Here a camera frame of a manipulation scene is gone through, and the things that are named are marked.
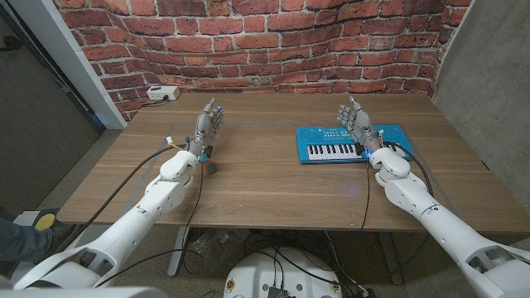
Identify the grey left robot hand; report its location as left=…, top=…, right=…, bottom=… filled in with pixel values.
left=188, top=97, right=225, bottom=155

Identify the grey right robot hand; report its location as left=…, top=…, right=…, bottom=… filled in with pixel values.
left=337, top=96, right=384, bottom=154

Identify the blue toy piano keyboard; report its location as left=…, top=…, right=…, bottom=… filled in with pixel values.
left=295, top=124, right=415, bottom=165

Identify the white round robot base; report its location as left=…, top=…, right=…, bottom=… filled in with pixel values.
left=223, top=247, right=344, bottom=298

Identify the white power strip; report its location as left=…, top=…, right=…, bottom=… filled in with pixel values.
left=146, top=85, right=181, bottom=102

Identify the red brick printed backdrop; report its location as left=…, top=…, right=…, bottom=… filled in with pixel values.
left=52, top=0, right=474, bottom=123

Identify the clear plastic bag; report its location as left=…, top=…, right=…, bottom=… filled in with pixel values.
left=190, top=228, right=246, bottom=275

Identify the white table leg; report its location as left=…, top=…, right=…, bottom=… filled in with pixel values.
left=166, top=226, right=190, bottom=277

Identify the grey table leg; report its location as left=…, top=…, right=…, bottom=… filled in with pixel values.
left=377, top=231, right=405, bottom=286

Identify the black shoe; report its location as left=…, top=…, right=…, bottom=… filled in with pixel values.
left=41, top=221, right=80, bottom=260

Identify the yellow black foot pedal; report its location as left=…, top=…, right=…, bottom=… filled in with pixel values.
left=31, top=209, right=61, bottom=232

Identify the white robot torso edge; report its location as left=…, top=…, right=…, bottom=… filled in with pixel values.
left=0, top=286, right=169, bottom=298

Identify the person leg in blue jeans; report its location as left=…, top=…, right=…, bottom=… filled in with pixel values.
left=0, top=217, right=54, bottom=264

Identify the black power strip cable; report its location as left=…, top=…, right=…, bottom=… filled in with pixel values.
left=141, top=95, right=170, bottom=108

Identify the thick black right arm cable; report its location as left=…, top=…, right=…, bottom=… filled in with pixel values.
left=383, top=141, right=435, bottom=198

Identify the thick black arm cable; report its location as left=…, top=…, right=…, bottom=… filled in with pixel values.
left=383, top=141, right=435, bottom=198
left=49, top=142, right=190, bottom=253

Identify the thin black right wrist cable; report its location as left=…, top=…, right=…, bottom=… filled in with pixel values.
left=359, top=160, right=372, bottom=232

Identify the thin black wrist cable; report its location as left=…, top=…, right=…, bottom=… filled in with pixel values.
left=176, top=161, right=206, bottom=276
left=359, top=160, right=372, bottom=232

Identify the thin black left wrist cable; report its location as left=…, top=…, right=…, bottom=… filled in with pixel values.
left=176, top=161, right=206, bottom=276

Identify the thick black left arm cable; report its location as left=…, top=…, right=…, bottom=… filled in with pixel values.
left=49, top=142, right=190, bottom=253

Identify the white door frame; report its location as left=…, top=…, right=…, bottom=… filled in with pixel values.
left=7, top=0, right=128, bottom=130

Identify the black door handle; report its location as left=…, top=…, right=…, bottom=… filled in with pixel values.
left=0, top=35, right=24, bottom=53

